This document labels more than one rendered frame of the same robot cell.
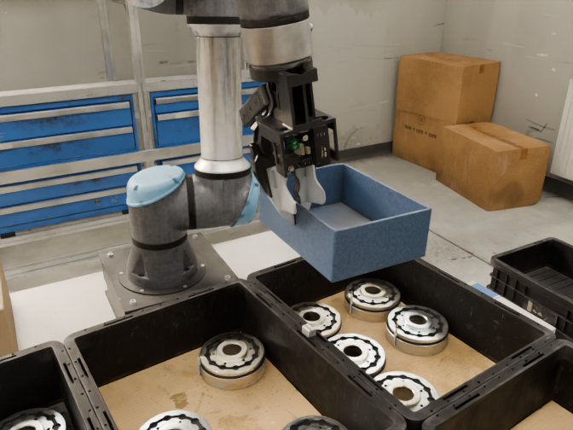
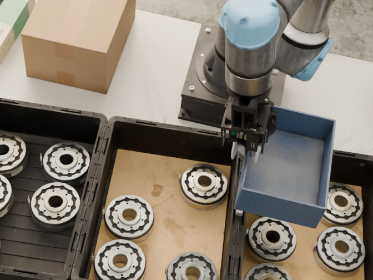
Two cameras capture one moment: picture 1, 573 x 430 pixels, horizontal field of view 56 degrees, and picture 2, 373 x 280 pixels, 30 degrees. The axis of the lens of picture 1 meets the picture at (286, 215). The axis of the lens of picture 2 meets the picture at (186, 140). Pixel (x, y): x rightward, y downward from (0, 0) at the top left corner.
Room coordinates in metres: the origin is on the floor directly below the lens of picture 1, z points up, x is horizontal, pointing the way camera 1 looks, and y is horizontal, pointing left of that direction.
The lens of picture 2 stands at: (-0.05, -0.33, 2.13)
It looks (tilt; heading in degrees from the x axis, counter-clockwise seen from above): 54 degrees down; 34
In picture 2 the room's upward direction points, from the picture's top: 9 degrees clockwise
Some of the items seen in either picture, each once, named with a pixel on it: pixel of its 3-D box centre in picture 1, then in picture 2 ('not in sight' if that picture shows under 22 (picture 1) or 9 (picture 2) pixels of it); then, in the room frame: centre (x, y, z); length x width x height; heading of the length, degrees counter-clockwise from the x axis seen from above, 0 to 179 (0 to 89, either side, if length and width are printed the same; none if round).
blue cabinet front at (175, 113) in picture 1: (224, 140); not in sight; (2.67, 0.32, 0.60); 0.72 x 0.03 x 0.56; 119
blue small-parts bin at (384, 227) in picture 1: (338, 214); (286, 163); (0.68, -0.07, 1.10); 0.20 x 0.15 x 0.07; 29
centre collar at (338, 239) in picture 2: (418, 321); (341, 247); (0.75, -0.22, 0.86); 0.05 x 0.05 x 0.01
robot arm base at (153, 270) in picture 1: (160, 251); (235, 57); (1.02, 0.27, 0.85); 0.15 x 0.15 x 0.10
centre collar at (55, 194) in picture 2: not in sight; (55, 201); (0.42, 0.28, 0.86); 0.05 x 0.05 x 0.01
